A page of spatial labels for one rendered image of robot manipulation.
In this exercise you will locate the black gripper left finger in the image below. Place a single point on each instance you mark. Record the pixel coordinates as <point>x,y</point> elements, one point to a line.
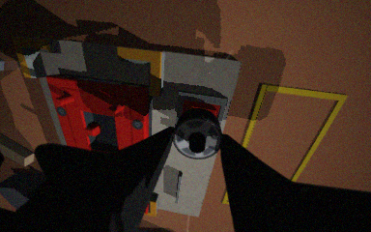
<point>129,176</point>

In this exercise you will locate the black rubber tyre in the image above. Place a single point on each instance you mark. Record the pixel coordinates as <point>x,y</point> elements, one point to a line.
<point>202,121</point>

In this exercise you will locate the yellow tape outline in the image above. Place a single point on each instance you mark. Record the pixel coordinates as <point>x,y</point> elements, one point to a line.
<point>306,93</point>

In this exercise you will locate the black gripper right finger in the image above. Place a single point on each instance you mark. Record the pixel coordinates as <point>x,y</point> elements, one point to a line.
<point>263,200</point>

